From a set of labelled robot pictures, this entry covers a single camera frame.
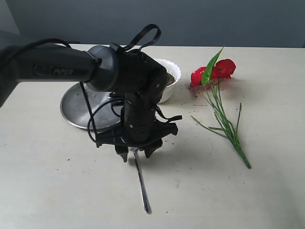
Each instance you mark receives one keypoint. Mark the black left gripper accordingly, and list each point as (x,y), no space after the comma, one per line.
(142,126)

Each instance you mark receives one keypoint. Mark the stainless steel spork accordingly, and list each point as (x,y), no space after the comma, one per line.
(145,199)

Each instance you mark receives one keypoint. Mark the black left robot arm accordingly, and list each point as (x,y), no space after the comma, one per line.
(137,76)

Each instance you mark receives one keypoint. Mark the white scalloped flower pot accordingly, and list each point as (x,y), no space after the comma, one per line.
(174,75)

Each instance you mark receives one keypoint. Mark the round stainless steel plate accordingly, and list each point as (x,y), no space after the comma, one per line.
(75,111)

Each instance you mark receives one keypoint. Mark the artificial red flower stem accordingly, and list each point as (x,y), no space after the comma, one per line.
(210,78)

